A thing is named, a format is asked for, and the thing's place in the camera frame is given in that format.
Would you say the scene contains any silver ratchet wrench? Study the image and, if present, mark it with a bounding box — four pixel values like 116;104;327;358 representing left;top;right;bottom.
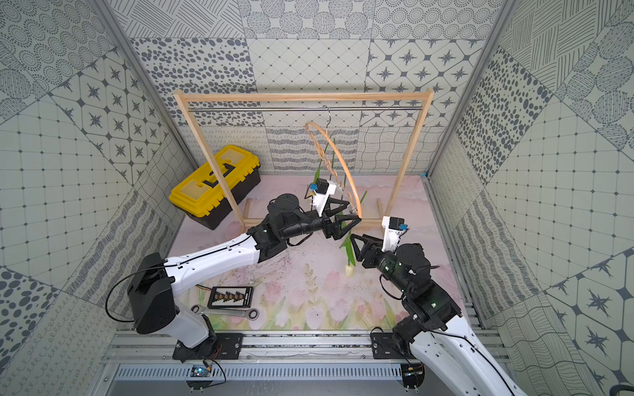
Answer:
191;305;259;321

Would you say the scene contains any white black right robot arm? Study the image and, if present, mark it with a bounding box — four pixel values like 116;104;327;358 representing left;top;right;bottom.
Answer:
351;234;526;395

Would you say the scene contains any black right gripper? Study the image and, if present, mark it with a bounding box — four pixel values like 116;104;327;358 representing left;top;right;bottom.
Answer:
352;233;414;299

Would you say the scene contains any black bit set case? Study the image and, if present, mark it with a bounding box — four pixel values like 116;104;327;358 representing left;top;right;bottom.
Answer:
207;286;254;309

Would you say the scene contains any pink tulip flower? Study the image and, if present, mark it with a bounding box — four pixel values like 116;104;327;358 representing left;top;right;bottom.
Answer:
329;144;339;185

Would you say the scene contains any yellow black toolbox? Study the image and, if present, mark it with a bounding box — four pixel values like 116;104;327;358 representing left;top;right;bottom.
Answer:
168;145;260;229

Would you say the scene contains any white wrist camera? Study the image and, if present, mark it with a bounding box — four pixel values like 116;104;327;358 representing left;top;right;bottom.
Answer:
381;216;409;252
309;178;337;216

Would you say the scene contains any cream white tulip flower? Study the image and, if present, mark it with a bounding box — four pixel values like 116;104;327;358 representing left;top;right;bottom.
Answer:
339;190;368;278

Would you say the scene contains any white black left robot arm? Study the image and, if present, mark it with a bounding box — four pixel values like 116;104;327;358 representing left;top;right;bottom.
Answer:
127;194;362;351

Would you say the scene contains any yellow tulip flower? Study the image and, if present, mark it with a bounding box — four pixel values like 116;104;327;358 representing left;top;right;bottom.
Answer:
313;145;329;184

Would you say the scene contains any beige wavy clothes hanger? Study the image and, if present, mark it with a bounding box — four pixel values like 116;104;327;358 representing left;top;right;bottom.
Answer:
305;121;363;218

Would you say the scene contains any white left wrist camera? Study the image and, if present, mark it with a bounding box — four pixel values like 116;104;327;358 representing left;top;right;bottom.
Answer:
309;178;337;216

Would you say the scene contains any aluminium rail base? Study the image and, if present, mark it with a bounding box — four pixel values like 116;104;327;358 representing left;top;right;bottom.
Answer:
101;328;511;382

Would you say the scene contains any wooden clothes rack frame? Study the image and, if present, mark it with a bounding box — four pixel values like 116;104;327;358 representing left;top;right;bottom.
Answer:
173;89;434;230

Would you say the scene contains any floral pink table mat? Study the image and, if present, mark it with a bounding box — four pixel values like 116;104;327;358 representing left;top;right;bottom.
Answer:
162;174;465;331

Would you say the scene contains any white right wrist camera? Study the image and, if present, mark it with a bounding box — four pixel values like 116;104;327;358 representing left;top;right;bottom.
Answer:
381;216;409;252

